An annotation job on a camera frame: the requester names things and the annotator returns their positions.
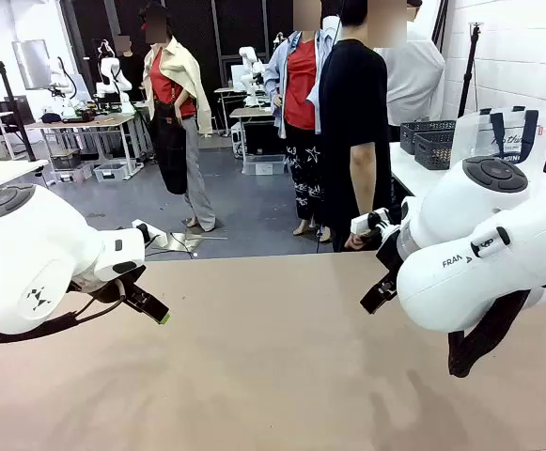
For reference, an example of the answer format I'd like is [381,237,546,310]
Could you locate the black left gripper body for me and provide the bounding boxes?
[93,264,149,304]

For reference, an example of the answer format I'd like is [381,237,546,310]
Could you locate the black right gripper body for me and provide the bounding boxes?
[375,225,403,279]

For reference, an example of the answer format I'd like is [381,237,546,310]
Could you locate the dark grey plastic basket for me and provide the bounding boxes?
[398,119,457,155]
[413,130,457,171]

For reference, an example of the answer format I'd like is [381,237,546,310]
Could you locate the clear shopping bag navy handles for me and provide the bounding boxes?
[450,105,544,165]

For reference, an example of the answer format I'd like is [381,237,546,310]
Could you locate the person's right forearm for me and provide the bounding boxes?
[350,140,377,236]

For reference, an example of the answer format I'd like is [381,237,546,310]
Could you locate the person's right hand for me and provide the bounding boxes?
[345,229,372,251]

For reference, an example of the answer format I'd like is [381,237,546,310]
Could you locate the white side table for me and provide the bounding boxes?
[388,140,546,198]
[0,159,51,198]

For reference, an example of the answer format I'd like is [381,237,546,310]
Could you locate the clear plastic storage bin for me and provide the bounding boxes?
[54,162,94,184]
[92,162,131,183]
[242,153,287,177]

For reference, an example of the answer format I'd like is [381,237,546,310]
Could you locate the person in black T-shirt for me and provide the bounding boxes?
[317,0,396,255]

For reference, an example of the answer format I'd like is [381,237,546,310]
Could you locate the wooden top work table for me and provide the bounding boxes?
[25,112,154,179]

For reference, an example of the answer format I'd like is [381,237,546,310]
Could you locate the mannequin with blue shirt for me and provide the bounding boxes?
[262,27,335,243]

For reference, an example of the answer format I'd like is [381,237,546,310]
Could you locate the small background desk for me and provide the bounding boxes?
[228,106,273,137]

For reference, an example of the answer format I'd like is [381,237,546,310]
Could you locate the background person in black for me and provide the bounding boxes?
[112,35,147,102]

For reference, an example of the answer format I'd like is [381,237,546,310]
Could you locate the mannequin with cream jacket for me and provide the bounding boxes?
[139,0,218,232]

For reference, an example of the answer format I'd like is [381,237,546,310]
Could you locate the grey panel screen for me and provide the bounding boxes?
[11,39,53,90]

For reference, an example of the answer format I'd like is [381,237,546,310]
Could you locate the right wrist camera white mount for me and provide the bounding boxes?
[351,209,391,241]

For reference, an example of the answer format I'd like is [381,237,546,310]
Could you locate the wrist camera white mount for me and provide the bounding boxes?
[131,219,168,248]
[351,209,391,241]

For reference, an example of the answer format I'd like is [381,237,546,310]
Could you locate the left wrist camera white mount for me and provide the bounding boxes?
[131,219,168,248]

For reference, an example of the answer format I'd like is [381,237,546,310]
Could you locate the metal mannequin base plate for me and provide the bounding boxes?
[166,229,229,253]

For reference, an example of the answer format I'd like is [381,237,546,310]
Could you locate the black left arm cable sleeve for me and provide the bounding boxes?
[0,281,128,344]

